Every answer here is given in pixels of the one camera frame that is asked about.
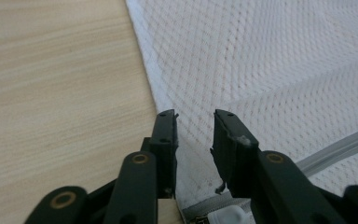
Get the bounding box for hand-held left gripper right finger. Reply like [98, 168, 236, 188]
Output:
[210, 108, 260, 199]

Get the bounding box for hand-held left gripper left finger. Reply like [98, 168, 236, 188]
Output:
[140, 108, 180, 200]

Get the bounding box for white mesh laundry bag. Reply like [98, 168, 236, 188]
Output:
[124, 0, 358, 224]

